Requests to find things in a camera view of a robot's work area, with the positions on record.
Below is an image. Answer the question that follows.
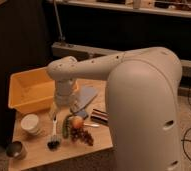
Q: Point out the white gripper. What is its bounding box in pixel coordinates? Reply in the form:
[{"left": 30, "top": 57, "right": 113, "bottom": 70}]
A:
[{"left": 54, "top": 79, "right": 77, "bottom": 107}]

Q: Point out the green pepper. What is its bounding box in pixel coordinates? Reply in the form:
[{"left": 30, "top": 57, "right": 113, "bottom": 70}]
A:
[{"left": 62, "top": 114, "right": 72, "bottom": 139}]

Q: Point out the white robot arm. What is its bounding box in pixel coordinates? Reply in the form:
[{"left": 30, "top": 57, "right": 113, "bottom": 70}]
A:
[{"left": 47, "top": 47, "right": 183, "bottom": 171}]

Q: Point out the white plastic cup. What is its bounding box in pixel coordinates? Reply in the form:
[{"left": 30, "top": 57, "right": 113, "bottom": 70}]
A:
[{"left": 20, "top": 114, "right": 40, "bottom": 135}]

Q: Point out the yellow plastic bin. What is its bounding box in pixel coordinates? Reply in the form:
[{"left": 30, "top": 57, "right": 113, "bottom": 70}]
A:
[{"left": 8, "top": 67, "right": 55, "bottom": 114}]

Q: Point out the orange peach fruit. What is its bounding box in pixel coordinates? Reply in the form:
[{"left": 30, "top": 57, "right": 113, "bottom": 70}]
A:
[{"left": 71, "top": 116, "right": 84, "bottom": 129}]

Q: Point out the metal spoon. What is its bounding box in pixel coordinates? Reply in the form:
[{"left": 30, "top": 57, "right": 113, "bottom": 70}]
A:
[{"left": 84, "top": 123, "right": 100, "bottom": 128}]

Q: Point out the striped dark box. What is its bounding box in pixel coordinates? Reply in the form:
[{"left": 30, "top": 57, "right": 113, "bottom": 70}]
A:
[{"left": 90, "top": 109, "right": 108, "bottom": 125}]

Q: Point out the dark grape bunch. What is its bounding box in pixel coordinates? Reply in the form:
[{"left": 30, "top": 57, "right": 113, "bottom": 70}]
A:
[{"left": 70, "top": 128, "right": 94, "bottom": 146}]

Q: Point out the metal pole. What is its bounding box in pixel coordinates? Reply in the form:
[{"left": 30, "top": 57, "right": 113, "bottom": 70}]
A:
[{"left": 53, "top": 0, "right": 65, "bottom": 44}]

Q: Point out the wooden shelf board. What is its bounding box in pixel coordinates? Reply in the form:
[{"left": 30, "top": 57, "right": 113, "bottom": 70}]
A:
[{"left": 56, "top": 0, "right": 191, "bottom": 18}]

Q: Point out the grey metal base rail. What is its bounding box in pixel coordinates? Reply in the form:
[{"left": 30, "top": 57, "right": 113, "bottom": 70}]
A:
[{"left": 51, "top": 42, "right": 191, "bottom": 77}]

